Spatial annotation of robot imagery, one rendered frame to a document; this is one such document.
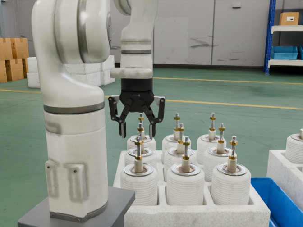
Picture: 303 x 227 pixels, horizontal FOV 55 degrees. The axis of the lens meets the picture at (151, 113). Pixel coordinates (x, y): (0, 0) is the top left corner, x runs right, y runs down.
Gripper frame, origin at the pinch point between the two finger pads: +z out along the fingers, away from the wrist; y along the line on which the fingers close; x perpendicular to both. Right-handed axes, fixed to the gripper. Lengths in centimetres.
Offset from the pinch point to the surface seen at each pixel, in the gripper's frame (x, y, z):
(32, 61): -261, 180, -1
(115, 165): -55, 22, 34
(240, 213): 3.5, -25.2, 17.8
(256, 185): -27, -35, 26
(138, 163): 1.1, -0.3, 7.6
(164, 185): -6.1, -6.1, 17.0
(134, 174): 3.0, 0.3, 9.8
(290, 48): -480, -178, -11
